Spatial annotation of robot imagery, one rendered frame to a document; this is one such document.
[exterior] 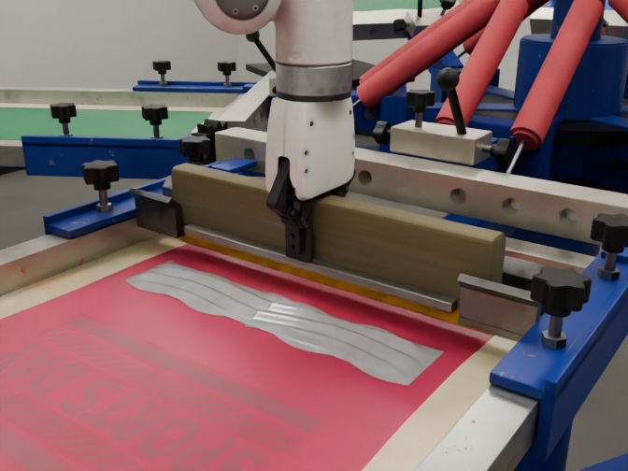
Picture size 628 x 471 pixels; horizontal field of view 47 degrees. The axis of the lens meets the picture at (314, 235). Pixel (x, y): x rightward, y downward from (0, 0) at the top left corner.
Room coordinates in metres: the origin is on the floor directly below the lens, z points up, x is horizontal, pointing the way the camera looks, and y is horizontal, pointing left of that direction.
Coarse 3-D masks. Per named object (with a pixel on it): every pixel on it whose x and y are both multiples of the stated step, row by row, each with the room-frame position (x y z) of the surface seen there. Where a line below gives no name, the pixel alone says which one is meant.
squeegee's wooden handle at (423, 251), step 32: (192, 192) 0.80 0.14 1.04; (224, 192) 0.77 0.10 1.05; (256, 192) 0.74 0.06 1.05; (224, 224) 0.77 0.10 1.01; (256, 224) 0.74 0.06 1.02; (320, 224) 0.69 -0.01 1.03; (352, 224) 0.67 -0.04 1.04; (384, 224) 0.65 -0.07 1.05; (416, 224) 0.63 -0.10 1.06; (448, 224) 0.62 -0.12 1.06; (320, 256) 0.69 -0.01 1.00; (352, 256) 0.67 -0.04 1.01; (384, 256) 0.65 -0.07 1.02; (416, 256) 0.63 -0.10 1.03; (448, 256) 0.61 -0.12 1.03; (480, 256) 0.59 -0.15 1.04; (448, 288) 0.61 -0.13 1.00
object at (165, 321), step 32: (160, 256) 0.80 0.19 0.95; (192, 256) 0.80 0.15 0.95; (224, 256) 0.80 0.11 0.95; (96, 288) 0.71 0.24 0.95; (128, 288) 0.71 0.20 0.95; (256, 288) 0.71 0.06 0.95; (288, 288) 0.71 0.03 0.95; (0, 320) 0.63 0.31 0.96; (32, 320) 0.63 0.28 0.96; (64, 320) 0.63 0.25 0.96; (128, 320) 0.63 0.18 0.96; (160, 320) 0.63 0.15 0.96; (192, 320) 0.63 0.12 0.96; (224, 320) 0.63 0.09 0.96; (192, 352) 0.57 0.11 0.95
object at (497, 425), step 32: (128, 224) 0.83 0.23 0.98; (0, 256) 0.71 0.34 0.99; (32, 256) 0.72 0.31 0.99; (64, 256) 0.75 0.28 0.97; (96, 256) 0.79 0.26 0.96; (512, 256) 0.73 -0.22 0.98; (544, 256) 0.71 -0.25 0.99; (576, 256) 0.71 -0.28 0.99; (0, 288) 0.69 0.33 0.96; (480, 416) 0.42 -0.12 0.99; (512, 416) 0.42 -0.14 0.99; (448, 448) 0.39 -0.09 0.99; (480, 448) 0.39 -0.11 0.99; (512, 448) 0.40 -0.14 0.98
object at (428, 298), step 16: (192, 224) 0.80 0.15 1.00; (208, 240) 0.77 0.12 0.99; (224, 240) 0.75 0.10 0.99; (240, 240) 0.75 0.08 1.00; (272, 256) 0.71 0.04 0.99; (320, 272) 0.68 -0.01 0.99; (336, 272) 0.66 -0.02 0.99; (352, 272) 0.66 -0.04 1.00; (368, 288) 0.64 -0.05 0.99; (384, 288) 0.63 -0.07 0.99; (400, 288) 0.62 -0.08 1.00; (416, 288) 0.62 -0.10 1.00; (432, 304) 0.60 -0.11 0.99; (448, 304) 0.59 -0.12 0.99
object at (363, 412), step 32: (320, 288) 0.71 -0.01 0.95; (352, 320) 0.63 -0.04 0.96; (384, 320) 0.63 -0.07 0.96; (416, 320) 0.63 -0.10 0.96; (224, 352) 0.57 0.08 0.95; (256, 352) 0.57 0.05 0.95; (288, 352) 0.57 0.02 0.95; (448, 352) 0.57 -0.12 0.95; (256, 384) 0.52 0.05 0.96; (288, 384) 0.52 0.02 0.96; (320, 384) 0.52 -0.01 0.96; (352, 384) 0.52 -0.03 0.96; (384, 384) 0.52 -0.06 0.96; (416, 384) 0.52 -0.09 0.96; (352, 416) 0.47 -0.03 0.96; (384, 416) 0.47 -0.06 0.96; (320, 448) 0.43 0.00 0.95; (352, 448) 0.43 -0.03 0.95
